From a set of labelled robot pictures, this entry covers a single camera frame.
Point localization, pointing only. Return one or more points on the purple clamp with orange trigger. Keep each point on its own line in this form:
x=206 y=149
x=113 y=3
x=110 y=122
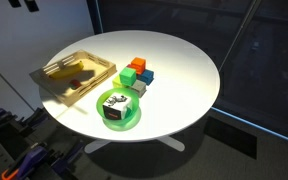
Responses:
x=27 y=161

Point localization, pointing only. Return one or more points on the red toy strawberry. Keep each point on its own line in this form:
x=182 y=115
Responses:
x=75 y=83

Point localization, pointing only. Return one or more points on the purple black clamp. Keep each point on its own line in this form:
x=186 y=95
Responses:
x=67 y=156

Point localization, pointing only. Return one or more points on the green plastic bowl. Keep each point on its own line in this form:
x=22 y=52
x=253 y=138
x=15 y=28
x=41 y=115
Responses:
x=117 y=125

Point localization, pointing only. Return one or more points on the black tool rack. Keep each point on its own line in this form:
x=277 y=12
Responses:
x=4 y=133

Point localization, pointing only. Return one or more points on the blue plastic cube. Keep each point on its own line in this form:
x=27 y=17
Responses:
x=147 y=77

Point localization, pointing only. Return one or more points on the zebra print soft cube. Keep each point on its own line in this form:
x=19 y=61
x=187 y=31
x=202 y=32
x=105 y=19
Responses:
x=115 y=105

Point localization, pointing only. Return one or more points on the green plastic cube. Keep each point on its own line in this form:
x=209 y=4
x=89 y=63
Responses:
x=127 y=76

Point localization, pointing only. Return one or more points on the white table base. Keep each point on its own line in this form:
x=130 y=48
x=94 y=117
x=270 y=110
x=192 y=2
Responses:
x=174 y=143

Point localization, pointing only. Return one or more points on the lime plastic cube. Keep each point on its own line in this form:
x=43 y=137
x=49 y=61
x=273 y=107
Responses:
x=116 y=81

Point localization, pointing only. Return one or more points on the yellow toy banana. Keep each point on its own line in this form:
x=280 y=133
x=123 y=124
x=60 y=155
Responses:
x=65 y=71

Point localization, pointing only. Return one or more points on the wooden box tray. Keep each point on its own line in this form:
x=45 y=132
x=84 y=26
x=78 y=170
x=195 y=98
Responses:
x=67 y=93

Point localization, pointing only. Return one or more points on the orange plastic cube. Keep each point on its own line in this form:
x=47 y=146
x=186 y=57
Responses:
x=138 y=63

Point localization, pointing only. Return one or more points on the grey diagonal pole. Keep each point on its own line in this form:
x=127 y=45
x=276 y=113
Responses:
x=239 y=35

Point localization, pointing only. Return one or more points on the grey plastic cube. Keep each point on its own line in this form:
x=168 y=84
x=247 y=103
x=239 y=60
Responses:
x=139 y=88

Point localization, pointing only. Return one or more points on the magenta plastic cube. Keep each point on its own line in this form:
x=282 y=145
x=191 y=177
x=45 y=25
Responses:
x=129 y=66

